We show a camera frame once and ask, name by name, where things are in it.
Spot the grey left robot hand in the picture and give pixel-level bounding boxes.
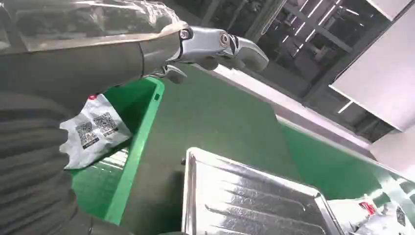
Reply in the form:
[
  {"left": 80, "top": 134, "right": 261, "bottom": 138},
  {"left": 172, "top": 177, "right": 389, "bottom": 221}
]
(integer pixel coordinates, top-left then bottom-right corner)
[{"left": 0, "top": 0, "right": 270, "bottom": 114}]

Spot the white mailer with QR codes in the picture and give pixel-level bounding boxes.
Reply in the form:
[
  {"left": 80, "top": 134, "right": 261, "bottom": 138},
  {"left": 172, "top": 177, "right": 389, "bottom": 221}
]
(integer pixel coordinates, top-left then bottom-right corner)
[{"left": 59, "top": 94, "right": 133, "bottom": 170}]

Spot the green plastic crate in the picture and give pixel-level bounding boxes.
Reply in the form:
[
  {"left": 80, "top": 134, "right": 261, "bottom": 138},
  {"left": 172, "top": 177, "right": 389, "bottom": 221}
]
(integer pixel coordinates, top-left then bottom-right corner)
[{"left": 69, "top": 77, "right": 165, "bottom": 226}]

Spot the electronic scale with steel tray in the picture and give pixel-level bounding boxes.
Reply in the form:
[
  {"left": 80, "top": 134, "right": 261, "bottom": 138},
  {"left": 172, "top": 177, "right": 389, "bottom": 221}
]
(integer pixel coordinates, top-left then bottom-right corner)
[{"left": 181, "top": 147, "right": 345, "bottom": 235}]

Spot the green conveyor belt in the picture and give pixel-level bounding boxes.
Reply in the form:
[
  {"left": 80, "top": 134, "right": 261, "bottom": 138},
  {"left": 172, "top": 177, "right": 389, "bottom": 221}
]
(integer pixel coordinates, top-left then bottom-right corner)
[{"left": 278, "top": 124, "right": 415, "bottom": 224}]

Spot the grey mailer with red print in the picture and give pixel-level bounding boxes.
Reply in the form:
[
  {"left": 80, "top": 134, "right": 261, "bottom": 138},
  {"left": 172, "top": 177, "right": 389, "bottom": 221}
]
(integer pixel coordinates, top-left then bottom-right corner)
[{"left": 327, "top": 194, "right": 378, "bottom": 235}]

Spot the white mailer with black letters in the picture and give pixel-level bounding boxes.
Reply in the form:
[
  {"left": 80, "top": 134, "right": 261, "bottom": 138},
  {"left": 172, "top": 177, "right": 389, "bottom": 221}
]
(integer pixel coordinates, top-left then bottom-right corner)
[{"left": 350, "top": 202, "right": 415, "bottom": 235}]

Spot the silver conveyor rail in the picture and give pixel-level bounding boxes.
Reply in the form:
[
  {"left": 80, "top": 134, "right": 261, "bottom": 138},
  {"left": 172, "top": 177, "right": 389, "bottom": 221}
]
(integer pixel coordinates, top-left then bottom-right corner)
[{"left": 276, "top": 107, "right": 377, "bottom": 160}]

